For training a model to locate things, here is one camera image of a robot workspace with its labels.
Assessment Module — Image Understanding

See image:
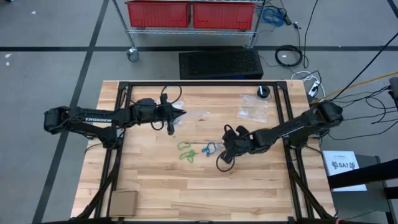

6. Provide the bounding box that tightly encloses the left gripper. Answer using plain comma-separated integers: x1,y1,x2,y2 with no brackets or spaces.
133,98,187,137

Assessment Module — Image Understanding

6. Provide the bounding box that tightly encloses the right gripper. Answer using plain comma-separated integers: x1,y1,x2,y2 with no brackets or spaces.
217,124,261,157

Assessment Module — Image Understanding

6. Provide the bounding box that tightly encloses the clear plastic zip bag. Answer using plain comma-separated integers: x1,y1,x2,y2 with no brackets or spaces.
169,100,189,113
237,94,270,124
178,108,213,127

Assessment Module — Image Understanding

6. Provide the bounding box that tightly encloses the black perforated metal box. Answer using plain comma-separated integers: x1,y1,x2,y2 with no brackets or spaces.
178,49,264,80

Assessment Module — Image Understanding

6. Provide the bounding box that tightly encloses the red plastic bin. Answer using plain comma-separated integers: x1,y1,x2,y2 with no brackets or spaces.
192,1,257,31
125,0,191,28

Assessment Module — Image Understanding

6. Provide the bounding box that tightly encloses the brown cardboard piece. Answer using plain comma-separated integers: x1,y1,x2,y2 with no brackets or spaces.
109,190,139,218

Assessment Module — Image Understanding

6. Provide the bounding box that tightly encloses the white power strip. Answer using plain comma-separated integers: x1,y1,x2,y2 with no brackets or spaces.
307,80,321,98

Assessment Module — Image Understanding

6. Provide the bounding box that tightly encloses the white paper sign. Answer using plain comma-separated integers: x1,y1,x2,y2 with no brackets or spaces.
322,150,368,192

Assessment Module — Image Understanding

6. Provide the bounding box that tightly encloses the black power adapter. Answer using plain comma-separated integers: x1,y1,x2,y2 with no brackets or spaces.
281,8,294,26

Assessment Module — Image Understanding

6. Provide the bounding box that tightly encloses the black bar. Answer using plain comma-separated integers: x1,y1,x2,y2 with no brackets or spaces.
327,157,398,190

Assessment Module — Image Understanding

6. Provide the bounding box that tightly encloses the grey cabinet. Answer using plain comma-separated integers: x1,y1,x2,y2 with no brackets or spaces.
328,154,398,224

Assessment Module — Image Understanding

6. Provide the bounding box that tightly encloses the grey box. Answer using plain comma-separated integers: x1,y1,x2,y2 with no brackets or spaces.
388,77,398,108

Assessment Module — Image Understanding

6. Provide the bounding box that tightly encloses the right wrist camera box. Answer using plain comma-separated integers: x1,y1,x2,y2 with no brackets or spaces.
219,151,236,165

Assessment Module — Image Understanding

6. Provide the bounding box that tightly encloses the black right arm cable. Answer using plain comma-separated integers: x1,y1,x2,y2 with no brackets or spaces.
215,149,238,173

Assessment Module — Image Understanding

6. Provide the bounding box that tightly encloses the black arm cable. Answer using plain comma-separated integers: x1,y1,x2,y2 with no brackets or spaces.
215,149,238,173
160,84,183,106

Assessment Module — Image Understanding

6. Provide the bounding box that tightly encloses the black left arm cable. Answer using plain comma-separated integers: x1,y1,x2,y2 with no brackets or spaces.
160,84,183,106

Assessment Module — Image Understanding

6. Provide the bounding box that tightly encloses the black aluminium table frame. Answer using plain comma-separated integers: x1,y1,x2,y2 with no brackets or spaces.
70,80,341,224

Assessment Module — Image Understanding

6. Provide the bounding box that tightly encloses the chrome wire shelving rack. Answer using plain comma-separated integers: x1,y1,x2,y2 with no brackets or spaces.
111,0,267,62

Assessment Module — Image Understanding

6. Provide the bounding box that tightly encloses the white cable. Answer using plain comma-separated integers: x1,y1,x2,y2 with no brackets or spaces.
290,70,326,99

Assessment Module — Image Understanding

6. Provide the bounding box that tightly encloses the black cable coil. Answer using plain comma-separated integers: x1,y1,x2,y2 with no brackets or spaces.
274,44,304,68

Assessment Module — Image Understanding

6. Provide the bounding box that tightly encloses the blue cable coil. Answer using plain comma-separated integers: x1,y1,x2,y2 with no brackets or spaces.
260,6,285,27

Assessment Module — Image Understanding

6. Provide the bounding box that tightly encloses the black floor cable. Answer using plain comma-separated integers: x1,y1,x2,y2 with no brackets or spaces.
328,119,398,141
365,85,398,125

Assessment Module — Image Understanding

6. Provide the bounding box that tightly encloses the yellow floor cable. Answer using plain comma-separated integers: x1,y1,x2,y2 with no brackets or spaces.
310,70,398,104

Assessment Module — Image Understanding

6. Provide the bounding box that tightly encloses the thin black hanging cable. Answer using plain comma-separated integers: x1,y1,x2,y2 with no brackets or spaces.
302,0,320,68

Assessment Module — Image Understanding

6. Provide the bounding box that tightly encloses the black diagonal cable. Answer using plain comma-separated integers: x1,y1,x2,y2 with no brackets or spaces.
329,30,398,102

